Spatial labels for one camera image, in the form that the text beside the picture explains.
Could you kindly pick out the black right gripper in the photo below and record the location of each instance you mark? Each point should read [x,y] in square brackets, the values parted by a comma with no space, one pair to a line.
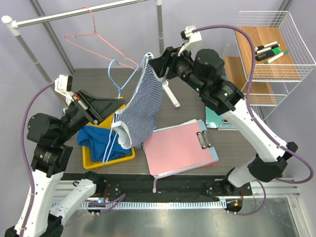
[160,64]

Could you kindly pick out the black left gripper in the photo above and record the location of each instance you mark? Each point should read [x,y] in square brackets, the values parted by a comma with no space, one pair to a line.
[97,108]

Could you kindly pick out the blue white striped tank top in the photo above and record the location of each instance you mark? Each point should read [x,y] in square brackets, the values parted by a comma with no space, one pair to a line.
[136,121]

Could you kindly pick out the blue wire hanger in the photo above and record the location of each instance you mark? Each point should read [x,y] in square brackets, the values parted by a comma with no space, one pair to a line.
[118,86]

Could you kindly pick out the pink wire hanger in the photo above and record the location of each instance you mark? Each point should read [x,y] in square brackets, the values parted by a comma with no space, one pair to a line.
[93,43]

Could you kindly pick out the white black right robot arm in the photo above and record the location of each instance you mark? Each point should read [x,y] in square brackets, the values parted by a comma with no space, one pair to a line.
[204,75]

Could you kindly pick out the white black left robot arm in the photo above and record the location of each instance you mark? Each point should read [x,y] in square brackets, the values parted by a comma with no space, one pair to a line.
[50,159]

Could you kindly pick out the yellow plastic tray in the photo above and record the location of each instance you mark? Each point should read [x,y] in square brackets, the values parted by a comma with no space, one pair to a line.
[88,163]

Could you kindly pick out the pink clipboard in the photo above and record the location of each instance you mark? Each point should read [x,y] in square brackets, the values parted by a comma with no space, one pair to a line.
[177,148]

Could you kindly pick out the light blue clipboard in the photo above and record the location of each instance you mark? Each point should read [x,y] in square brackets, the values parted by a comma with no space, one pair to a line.
[212,149]

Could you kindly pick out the black white marker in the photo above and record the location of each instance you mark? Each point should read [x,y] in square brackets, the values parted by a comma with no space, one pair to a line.
[266,45]
[267,49]

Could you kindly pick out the lower wooden shelf board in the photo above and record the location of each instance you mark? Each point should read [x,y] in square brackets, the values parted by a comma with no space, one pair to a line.
[261,93]

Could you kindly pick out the wooden shelf board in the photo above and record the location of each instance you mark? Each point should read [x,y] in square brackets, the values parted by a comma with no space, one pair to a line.
[282,68]
[261,93]

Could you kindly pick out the green highlighter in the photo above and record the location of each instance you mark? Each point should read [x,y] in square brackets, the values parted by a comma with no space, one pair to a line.
[267,54]

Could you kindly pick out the upper wooden shelf board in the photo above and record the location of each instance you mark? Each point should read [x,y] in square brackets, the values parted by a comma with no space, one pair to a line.
[282,68]

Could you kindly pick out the green white pen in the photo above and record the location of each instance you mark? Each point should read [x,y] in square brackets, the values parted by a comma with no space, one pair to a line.
[276,57]

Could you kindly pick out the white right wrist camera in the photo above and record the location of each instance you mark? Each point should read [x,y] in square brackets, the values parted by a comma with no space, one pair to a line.
[190,38]

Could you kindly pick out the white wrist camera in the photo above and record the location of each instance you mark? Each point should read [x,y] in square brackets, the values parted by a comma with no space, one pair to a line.
[63,86]
[190,38]

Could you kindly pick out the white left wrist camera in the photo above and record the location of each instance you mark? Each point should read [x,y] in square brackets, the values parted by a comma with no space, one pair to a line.
[63,86]

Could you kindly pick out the white wire shelf rack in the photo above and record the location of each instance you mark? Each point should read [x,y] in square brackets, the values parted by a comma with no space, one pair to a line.
[301,56]

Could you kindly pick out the white slotted cable duct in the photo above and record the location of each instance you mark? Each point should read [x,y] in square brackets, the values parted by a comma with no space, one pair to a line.
[221,204]

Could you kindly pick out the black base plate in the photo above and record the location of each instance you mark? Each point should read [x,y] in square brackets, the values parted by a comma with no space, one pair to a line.
[176,188]

